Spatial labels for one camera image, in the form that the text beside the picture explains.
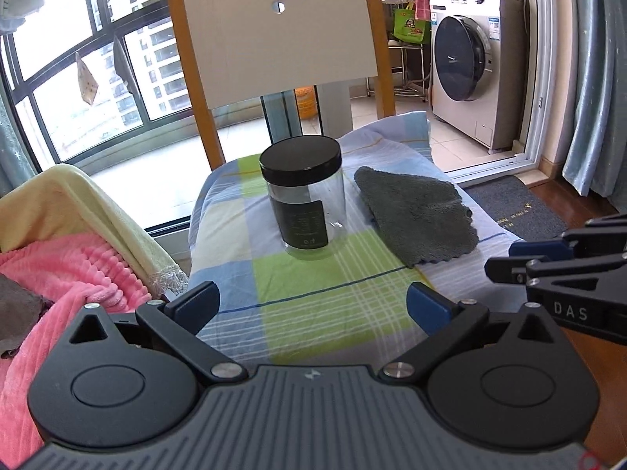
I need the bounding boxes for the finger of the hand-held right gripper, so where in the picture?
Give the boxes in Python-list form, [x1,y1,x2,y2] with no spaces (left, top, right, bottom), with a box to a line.
[509,213,627,260]
[485,251,627,300]

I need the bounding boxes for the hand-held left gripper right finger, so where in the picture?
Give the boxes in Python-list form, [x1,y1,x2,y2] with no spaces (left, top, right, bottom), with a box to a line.
[382,281,559,385]

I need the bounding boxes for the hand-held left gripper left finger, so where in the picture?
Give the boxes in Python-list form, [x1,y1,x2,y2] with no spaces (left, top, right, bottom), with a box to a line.
[69,281,248,385]

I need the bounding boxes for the grey cleaning cloth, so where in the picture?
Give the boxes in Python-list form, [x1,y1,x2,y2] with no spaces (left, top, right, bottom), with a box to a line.
[353,165,481,269]

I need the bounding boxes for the glass jar with black lid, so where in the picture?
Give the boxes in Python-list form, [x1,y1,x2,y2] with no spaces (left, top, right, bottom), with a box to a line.
[259,136,348,261]

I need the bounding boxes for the orange container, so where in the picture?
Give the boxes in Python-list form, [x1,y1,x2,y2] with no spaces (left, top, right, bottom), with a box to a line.
[294,85,318,121]

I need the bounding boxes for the grey door mat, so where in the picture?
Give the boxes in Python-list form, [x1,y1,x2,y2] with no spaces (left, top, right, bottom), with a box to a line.
[463,175,571,243]

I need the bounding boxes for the plaid bed sheet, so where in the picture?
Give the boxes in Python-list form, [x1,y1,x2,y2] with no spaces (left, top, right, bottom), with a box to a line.
[188,112,530,368]

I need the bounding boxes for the pink fleece blanket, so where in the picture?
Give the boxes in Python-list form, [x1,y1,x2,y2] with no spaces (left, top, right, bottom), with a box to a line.
[0,232,152,466]

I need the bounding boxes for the pale yellow blanket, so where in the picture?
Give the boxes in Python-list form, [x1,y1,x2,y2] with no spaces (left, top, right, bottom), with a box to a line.
[0,164,189,297]

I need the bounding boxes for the grey-blue star curtain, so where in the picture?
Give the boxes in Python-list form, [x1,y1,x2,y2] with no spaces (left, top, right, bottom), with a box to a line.
[563,0,627,202]
[0,73,42,199]

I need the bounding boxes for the brown cloth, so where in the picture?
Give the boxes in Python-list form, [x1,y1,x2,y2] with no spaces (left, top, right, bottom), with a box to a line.
[0,273,52,359]

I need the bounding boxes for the white washing machine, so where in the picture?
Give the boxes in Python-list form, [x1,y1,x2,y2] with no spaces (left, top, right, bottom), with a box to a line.
[428,0,532,150]

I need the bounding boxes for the dark framed glass door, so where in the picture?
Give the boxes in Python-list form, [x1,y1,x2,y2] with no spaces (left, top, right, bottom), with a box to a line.
[259,89,324,157]

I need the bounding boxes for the metal storage rack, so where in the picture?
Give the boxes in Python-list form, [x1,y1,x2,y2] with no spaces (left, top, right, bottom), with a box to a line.
[367,0,434,103]

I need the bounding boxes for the black framed window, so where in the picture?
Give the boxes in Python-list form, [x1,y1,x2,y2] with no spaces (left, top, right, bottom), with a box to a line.
[0,0,197,167]

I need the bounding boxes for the dark hanging garment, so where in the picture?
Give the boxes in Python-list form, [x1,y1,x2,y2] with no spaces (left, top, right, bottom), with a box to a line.
[112,35,142,98]

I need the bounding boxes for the hanging patterned cloth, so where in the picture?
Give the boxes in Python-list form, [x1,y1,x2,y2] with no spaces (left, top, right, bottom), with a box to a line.
[74,51,100,106]

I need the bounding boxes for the green shopping bag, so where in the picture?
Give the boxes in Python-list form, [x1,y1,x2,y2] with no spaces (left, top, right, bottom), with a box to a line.
[394,2,432,44]

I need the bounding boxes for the wooden chair with white backrest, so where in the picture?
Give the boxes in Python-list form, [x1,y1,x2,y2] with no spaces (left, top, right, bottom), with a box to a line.
[163,0,397,170]

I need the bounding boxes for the white hanging garment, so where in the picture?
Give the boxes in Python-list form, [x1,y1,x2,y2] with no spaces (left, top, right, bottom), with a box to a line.
[0,0,47,34]

